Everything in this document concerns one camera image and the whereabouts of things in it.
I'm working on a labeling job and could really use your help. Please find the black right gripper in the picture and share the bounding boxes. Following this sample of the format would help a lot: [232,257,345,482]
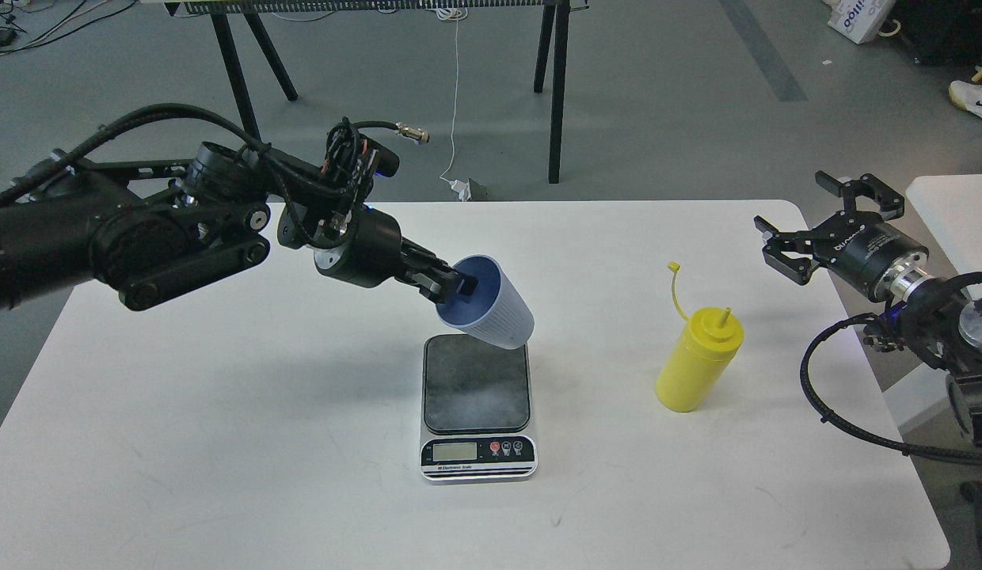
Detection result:
[754,170,928,302]

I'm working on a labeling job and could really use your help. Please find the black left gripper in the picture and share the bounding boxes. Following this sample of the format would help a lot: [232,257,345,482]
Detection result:
[314,210,479,304]

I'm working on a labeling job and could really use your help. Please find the blue ribbed plastic cup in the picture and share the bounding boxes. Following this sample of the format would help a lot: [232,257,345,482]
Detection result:
[436,255,535,350]

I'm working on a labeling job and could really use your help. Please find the yellow squeeze bottle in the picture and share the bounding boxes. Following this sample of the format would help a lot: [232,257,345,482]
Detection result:
[654,262,744,412]

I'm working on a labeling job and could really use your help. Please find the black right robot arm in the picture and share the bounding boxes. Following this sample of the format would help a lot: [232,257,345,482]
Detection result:
[754,172,982,468]

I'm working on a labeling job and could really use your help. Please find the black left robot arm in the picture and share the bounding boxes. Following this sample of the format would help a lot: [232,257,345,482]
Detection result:
[0,104,479,314]

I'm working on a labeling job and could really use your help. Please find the silver digital kitchen scale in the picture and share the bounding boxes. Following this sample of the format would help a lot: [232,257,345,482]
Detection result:
[419,333,539,484]

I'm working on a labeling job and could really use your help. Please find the white power adapter on floor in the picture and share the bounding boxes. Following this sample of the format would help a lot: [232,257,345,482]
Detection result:
[450,178,491,202]

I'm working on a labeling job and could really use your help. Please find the white sneaker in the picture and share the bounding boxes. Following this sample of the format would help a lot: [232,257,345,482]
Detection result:
[947,81,982,120]

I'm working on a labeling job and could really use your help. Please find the white cardboard box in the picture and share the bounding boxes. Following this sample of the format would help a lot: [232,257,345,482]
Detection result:
[823,1,901,44]

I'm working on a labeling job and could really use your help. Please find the black trestle table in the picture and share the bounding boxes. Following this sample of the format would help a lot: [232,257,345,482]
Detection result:
[152,1,589,184]

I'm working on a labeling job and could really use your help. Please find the white hanging cable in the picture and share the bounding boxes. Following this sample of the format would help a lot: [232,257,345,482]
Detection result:
[436,6,470,191]

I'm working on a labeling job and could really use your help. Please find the black cables on floor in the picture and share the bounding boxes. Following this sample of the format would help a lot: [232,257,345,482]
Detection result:
[0,0,135,55]

